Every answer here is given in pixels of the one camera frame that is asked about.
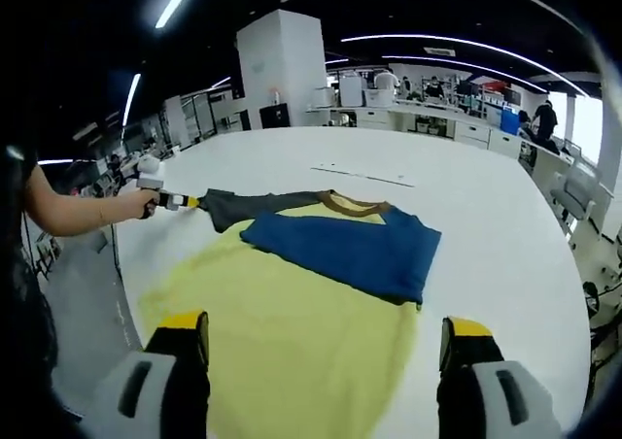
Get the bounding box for grey mesh office chair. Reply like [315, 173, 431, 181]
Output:
[550, 159, 605, 227]

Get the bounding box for person's left hand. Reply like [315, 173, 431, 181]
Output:
[134, 189, 161, 220]

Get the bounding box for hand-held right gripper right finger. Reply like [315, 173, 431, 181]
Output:
[435, 316, 565, 439]

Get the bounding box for long curved ceiling light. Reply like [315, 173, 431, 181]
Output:
[339, 33, 590, 96]

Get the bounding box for person's black top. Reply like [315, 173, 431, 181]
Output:
[0, 137, 60, 439]

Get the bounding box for yellow garment with dark sleeves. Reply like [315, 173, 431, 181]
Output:
[138, 189, 443, 439]

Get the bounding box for black flat monitor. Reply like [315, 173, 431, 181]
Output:
[259, 103, 294, 130]

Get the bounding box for white rolling board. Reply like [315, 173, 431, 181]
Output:
[338, 76, 363, 108]

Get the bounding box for blue plastic bin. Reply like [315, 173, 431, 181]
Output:
[500, 107, 522, 135]

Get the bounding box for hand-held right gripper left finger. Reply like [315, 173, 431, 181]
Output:
[85, 310, 213, 439]

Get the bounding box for white counter cabinets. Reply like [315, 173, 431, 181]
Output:
[305, 99, 574, 168]

